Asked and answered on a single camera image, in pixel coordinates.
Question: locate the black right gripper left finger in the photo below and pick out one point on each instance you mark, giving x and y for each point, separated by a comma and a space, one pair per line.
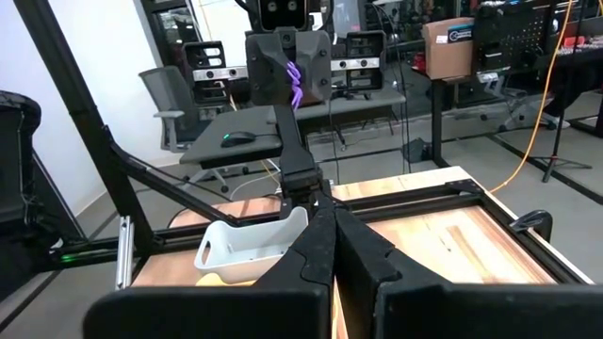
212, 315

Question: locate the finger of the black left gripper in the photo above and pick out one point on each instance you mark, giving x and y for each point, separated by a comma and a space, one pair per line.
315, 66
266, 70

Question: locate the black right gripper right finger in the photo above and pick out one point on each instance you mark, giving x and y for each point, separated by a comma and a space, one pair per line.
471, 315

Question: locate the purple plastic spider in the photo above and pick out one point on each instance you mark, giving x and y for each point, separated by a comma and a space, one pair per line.
295, 85

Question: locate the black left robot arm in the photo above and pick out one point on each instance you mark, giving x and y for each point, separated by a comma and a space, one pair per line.
294, 150

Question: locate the grey office chair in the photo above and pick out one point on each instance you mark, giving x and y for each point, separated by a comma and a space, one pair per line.
172, 99

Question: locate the white board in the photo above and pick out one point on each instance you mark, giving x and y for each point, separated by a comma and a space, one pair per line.
221, 23

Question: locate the dark grey desk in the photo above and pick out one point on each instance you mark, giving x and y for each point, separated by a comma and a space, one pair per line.
254, 124

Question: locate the black glass cabinet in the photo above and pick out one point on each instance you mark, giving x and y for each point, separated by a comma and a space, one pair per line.
174, 33

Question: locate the black computer mouse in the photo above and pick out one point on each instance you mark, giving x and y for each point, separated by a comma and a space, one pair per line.
238, 138

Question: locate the grey plastic bin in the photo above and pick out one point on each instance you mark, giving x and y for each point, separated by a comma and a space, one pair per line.
245, 249

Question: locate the black table clamp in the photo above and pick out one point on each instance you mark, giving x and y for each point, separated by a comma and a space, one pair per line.
534, 220

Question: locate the black floor box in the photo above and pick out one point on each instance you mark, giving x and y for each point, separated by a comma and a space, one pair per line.
414, 150

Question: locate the brown cardboard box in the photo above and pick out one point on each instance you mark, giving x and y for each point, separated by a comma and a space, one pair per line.
445, 49

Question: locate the black partition panel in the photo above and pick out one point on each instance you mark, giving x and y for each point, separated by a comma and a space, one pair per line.
52, 207

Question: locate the black pegboard panel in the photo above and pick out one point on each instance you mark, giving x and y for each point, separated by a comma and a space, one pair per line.
518, 33

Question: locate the black bulky device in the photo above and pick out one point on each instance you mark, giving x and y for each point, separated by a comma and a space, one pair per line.
19, 155

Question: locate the black tripod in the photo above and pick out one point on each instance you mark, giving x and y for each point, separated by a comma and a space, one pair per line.
558, 117

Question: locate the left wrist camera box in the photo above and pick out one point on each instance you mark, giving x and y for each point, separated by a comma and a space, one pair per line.
282, 14

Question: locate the silver aluminium bracket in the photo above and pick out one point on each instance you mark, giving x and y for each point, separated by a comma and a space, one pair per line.
124, 254

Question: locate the black pedestal stand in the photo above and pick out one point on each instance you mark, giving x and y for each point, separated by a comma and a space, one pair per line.
438, 122

